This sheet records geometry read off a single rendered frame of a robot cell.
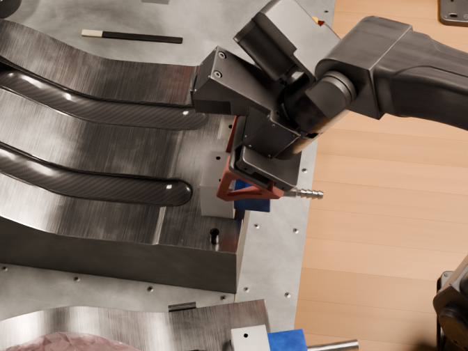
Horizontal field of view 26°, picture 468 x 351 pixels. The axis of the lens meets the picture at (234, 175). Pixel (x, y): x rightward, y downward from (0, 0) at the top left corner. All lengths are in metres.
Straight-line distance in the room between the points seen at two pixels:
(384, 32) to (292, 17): 0.09
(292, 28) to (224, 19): 0.50
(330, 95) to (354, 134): 0.42
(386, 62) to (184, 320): 0.39
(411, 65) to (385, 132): 0.47
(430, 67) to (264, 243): 0.42
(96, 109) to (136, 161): 0.10
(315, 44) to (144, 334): 0.36
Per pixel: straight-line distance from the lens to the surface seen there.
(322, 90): 0.89
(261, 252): 1.20
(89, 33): 1.42
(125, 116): 1.22
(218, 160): 1.10
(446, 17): 1.45
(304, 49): 0.93
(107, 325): 1.07
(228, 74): 0.96
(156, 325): 1.09
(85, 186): 1.17
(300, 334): 1.07
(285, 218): 1.22
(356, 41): 0.89
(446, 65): 0.85
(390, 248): 1.22
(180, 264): 1.13
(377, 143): 1.30
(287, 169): 1.01
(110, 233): 1.12
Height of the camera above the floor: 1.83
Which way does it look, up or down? 55 degrees down
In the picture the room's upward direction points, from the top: straight up
